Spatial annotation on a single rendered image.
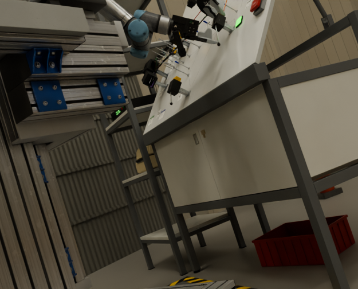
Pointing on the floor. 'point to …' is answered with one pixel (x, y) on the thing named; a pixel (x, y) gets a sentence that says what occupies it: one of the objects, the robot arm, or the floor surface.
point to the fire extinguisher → (329, 192)
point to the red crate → (301, 242)
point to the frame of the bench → (284, 126)
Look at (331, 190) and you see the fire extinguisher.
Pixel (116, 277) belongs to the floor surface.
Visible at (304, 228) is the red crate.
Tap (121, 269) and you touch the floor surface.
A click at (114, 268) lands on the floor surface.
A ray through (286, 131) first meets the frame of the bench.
